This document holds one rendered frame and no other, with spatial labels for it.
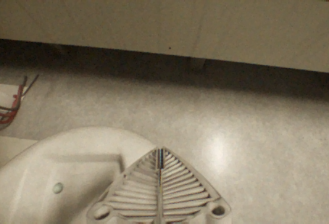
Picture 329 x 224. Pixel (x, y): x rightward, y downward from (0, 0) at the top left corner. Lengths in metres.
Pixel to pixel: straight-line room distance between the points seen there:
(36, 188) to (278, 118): 1.15
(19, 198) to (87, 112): 0.53
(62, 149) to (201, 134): 0.63
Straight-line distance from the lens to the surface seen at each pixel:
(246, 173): 0.88
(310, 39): 0.77
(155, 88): 0.89
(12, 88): 1.29
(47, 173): 0.57
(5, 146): 1.13
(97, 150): 0.44
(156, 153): 0.17
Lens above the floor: 0.76
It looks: 69 degrees down
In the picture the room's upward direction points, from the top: 3 degrees clockwise
